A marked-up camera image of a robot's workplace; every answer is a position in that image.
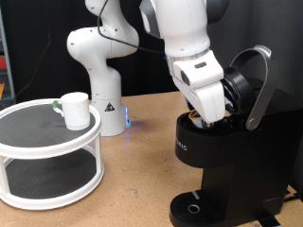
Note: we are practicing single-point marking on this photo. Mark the grey metal frame post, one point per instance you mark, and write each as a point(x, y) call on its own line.
point(6, 56)

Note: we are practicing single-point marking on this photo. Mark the black Keurig coffee machine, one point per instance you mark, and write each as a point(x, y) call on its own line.
point(236, 164)

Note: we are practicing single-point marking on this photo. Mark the white two-tier turntable shelf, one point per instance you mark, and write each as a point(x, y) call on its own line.
point(57, 149)

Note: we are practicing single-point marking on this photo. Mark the grey partition panel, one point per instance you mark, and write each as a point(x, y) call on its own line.
point(277, 25)

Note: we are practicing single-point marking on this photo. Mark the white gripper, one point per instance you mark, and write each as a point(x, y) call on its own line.
point(205, 94)

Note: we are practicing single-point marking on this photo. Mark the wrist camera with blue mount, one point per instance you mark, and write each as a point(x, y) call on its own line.
point(229, 105)

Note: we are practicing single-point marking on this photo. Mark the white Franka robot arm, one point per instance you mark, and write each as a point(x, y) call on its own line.
point(183, 25)

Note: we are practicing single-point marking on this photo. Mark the red background object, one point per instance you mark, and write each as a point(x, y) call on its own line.
point(2, 62)

